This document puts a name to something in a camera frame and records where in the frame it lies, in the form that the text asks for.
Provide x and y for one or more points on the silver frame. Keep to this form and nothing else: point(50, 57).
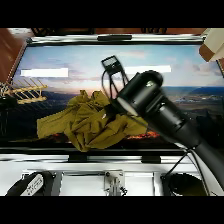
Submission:
point(90, 181)

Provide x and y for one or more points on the cardboard box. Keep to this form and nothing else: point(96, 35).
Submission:
point(213, 45)

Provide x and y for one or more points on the mustard yellow shirt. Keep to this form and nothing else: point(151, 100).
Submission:
point(86, 126)

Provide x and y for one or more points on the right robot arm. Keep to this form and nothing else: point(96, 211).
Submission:
point(166, 116)

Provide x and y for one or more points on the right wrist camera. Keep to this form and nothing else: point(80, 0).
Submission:
point(111, 63)

